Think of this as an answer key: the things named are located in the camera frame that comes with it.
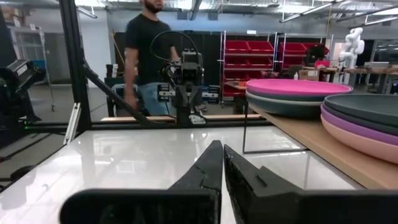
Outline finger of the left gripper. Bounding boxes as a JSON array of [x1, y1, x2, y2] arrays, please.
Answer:
[[185, 84, 202, 124], [175, 84, 188, 124]]

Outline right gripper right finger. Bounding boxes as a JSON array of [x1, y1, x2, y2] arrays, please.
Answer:
[[224, 144, 398, 224]]

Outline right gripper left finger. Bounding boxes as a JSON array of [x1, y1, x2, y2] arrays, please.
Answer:
[[59, 140, 223, 224]]

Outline dark grey plate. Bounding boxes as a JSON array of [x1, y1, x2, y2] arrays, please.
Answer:
[[322, 104, 398, 137], [244, 91, 324, 119]]

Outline magenta plate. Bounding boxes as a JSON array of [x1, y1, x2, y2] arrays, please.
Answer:
[[245, 78, 354, 96]]

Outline peach plate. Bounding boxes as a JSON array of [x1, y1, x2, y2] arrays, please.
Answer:
[[320, 114, 398, 165]]

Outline purple plate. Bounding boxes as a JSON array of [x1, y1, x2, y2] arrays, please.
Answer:
[[320, 105, 398, 146]]

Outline wooden shelf with black legs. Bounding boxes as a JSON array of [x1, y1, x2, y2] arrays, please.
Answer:
[[242, 101, 398, 190]]

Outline person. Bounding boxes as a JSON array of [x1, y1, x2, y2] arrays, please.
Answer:
[[123, 0, 181, 116]]

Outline rack with red bins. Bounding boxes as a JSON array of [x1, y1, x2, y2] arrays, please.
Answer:
[[220, 30, 278, 106], [275, 32, 334, 70]]

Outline white aluminium bar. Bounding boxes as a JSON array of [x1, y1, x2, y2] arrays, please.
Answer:
[[63, 102, 82, 146]]

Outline cardboard box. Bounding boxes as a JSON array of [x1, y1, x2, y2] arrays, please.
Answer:
[[298, 68, 320, 81]]

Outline long ceiling light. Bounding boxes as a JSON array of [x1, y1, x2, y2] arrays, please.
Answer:
[[365, 14, 398, 26], [279, 0, 345, 24]]

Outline black device with white label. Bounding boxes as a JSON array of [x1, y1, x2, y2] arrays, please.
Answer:
[[0, 58, 43, 147]]

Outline wooden workbench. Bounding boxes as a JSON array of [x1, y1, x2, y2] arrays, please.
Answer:
[[341, 65, 398, 94]]

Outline white humanoid figure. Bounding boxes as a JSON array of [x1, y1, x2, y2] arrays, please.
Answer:
[[338, 27, 366, 70]]

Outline stacked cardboard boxes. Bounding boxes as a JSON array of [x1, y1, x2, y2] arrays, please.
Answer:
[[0, 5, 24, 27]]

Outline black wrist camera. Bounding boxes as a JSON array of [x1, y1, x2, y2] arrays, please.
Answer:
[[181, 49, 205, 85]]

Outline black wall panel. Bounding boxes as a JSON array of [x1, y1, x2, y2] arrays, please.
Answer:
[[113, 30, 222, 86]]

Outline black looped camera cable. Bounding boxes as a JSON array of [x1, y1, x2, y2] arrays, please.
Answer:
[[149, 30, 200, 65]]

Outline black table frame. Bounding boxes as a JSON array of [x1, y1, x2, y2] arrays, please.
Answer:
[[24, 0, 271, 133]]

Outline metal wire rack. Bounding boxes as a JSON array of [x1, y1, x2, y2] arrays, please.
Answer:
[[7, 25, 57, 112]]

